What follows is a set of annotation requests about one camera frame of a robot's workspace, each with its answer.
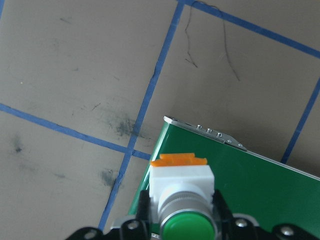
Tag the green push button switch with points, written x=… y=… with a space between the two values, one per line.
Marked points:
x=182 y=185

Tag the green belt conveyor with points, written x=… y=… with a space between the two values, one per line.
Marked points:
x=250 y=180

